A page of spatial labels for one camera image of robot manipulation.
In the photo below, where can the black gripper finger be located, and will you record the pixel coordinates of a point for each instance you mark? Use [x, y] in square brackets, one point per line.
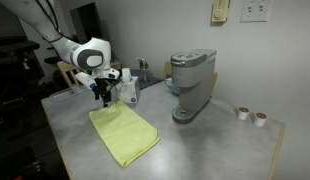
[106, 98]
[96, 95]

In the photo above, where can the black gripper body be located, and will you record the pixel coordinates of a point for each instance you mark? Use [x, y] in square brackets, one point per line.
[103, 86]

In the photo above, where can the yellow-green microfiber towel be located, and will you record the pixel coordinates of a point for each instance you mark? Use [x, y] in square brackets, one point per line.
[126, 135]

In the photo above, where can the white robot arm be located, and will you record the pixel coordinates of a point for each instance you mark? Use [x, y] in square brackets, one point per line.
[93, 57]

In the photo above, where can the clear plastic tray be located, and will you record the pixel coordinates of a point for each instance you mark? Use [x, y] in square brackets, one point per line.
[67, 93]

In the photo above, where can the grey tissue box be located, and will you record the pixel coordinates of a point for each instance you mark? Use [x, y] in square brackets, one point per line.
[129, 93]

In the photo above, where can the white tissue sheet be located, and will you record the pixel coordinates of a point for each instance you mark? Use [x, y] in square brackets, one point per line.
[126, 75]

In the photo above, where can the wooden chair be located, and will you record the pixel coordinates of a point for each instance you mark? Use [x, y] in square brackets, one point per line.
[69, 71]

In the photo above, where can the dark blue cloth mat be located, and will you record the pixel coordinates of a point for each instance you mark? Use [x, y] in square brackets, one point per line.
[152, 80]

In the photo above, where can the blue bowl with cloth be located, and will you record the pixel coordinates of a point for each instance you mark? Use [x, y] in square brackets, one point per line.
[171, 87]

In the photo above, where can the grey pod coffee maker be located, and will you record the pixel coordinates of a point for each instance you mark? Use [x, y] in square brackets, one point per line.
[192, 73]

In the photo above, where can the coffee pod at table corner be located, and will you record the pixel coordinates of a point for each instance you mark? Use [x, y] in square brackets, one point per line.
[259, 119]

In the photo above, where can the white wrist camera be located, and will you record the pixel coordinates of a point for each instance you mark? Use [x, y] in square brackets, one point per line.
[87, 80]

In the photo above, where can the coffee pod near wall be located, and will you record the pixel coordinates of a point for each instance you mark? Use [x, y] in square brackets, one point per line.
[243, 112]

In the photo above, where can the beige wall thermostat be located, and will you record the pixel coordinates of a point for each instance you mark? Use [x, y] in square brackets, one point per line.
[220, 11]

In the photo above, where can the white wall switch plate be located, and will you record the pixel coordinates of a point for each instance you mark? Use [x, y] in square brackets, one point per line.
[255, 10]

